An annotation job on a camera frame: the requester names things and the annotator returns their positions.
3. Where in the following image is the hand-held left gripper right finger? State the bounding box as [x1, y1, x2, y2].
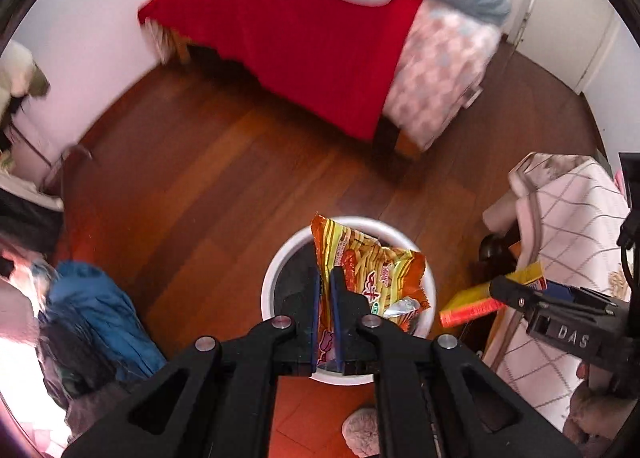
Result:
[331, 266, 583, 458]

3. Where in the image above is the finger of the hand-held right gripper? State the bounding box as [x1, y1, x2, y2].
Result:
[542, 282, 618, 315]
[489, 276, 543, 313]

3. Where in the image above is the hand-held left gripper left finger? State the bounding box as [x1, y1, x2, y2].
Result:
[62, 265, 321, 458]

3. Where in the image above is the yellow and red box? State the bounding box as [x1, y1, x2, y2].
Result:
[439, 260, 548, 329]

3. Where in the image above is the white trash bin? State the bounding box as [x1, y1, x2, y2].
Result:
[261, 216, 437, 386]

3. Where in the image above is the orange snack packet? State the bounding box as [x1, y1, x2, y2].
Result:
[311, 214, 432, 370]

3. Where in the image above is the pink checked tablecloth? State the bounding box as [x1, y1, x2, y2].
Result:
[482, 152, 635, 426]

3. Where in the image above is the grey fuzzy slipper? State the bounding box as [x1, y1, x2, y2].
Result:
[341, 406, 381, 457]

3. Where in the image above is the blue jacket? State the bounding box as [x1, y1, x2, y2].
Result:
[47, 260, 167, 384]

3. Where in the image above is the bed with red blanket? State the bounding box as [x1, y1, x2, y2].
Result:
[192, 0, 502, 153]

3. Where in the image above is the red blanket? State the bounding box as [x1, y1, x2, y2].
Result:
[137, 0, 431, 143]

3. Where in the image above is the white door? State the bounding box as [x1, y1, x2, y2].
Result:
[502, 0, 628, 94]

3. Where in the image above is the pink cloth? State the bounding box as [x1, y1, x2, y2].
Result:
[0, 248, 76, 451]

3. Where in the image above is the dark cloth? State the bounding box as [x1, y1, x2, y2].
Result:
[0, 188, 65, 256]

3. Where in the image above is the white and olive garment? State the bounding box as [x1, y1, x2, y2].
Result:
[0, 40, 51, 103]

